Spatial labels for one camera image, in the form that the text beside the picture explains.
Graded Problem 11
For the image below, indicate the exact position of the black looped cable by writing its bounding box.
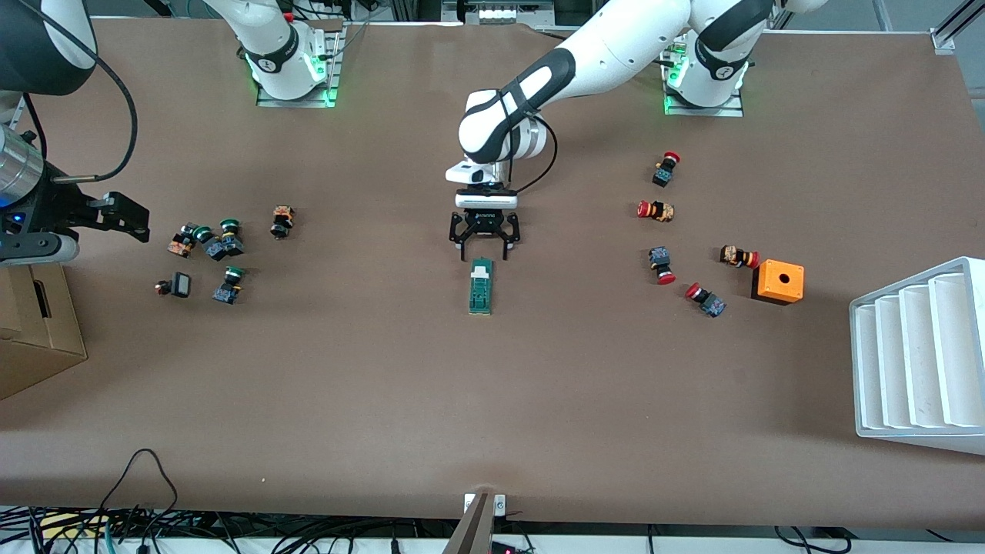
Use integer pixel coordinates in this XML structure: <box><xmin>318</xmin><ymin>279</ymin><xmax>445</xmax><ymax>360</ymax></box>
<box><xmin>98</xmin><ymin>449</ymin><xmax>180</xmax><ymax>533</ymax></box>

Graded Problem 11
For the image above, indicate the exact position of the black floor cable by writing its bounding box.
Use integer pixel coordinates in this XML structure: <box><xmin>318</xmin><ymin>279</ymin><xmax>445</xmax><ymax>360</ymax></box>
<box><xmin>773</xmin><ymin>526</ymin><xmax>847</xmax><ymax>554</ymax></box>

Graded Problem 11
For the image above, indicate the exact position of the green load switch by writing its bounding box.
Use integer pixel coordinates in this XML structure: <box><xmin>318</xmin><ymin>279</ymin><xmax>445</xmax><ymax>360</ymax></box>
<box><xmin>469</xmin><ymin>257</ymin><xmax>494</xmax><ymax>316</ymax></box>

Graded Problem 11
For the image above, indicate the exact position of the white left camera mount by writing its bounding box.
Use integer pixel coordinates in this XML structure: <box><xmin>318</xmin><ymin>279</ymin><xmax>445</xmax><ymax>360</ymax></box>
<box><xmin>446</xmin><ymin>159</ymin><xmax>498</xmax><ymax>186</ymax></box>

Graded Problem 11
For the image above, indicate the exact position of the red mushroom button blue block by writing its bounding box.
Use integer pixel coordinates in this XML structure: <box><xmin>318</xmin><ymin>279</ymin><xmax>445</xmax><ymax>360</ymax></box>
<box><xmin>652</xmin><ymin>151</ymin><xmax>682</xmax><ymax>188</ymax></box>
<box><xmin>684</xmin><ymin>282</ymin><xmax>727</xmax><ymax>319</ymax></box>
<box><xmin>648</xmin><ymin>246</ymin><xmax>677</xmax><ymax>286</ymax></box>

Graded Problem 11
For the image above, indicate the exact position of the aluminium frame profile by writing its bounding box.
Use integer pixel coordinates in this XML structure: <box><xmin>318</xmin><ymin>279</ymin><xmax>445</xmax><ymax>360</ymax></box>
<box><xmin>930</xmin><ymin>0</ymin><xmax>985</xmax><ymax>53</ymax></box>

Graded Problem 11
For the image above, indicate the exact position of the black cable bundle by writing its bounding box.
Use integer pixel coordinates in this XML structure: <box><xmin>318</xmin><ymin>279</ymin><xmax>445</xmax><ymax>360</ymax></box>
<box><xmin>0</xmin><ymin>504</ymin><xmax>462</xmax><ymax>554</ymax></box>

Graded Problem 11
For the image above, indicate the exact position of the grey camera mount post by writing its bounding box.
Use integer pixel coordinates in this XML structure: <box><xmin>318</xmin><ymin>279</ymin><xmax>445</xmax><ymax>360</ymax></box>
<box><xmin>442</xmin><ymin>492</ymin><xmax>495</xmax><ymax>554</ymax></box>

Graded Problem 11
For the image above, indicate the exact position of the white device behind table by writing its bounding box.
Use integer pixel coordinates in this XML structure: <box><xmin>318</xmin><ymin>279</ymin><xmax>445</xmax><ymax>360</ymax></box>
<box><xmin>441</xmin><ymin>0</ymin><xmax>556</xmax><ymax>25</ymax></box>

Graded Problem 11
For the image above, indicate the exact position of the brown cardboard box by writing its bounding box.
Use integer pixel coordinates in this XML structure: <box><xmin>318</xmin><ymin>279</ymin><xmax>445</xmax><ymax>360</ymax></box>
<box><xmin>0</xmin><ymin>263</ymin><xmax>88</xmax><ymax>401</ymax></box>

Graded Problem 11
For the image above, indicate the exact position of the white stepped plastic rack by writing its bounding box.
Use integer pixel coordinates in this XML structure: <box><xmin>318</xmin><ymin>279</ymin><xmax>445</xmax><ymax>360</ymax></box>
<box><xmin>849</xmin><ymin>256</ymin><xmax>985</xmax><ymax>456</ymax></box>

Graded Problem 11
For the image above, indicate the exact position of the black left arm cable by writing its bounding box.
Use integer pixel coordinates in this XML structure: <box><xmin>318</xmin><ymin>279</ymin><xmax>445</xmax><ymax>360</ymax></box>
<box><xmin>492</xmin><ymin>88</ymin><xmax>558</xmax><ymax>195</ymax></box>

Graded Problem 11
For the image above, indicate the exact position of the orange push button enclosure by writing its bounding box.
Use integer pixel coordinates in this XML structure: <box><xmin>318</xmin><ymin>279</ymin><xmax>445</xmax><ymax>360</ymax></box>
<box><xmin>751</xmin><ymin>259</ymin><xmax>806</xmax><ymax>306</ymax></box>

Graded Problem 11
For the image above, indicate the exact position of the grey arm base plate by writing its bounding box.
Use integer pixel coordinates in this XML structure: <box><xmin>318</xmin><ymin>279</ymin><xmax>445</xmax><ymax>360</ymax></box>
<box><xmin>663</xmin><ymin>42</ymin><xmax>746</xmax><ymax>118</ymax></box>
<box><xmin>256</xmin><ymin>25</ymin><xmax>345</xmax><ymax>108</ymax></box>

